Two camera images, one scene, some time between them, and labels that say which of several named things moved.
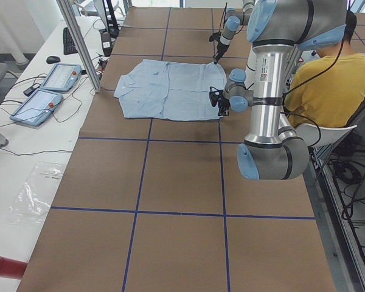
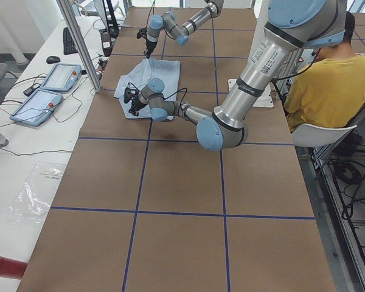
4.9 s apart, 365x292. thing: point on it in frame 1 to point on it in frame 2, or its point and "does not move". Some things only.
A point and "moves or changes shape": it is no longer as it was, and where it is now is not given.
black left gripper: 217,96 to 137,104
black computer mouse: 52,59 does not move
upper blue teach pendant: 62,78 does not move
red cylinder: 6,267 does not move
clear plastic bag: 31,205 does not move
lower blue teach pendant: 37,107 does not move
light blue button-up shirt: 159,89 moves or changes shape
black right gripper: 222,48 to 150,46
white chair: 322,137 does not move
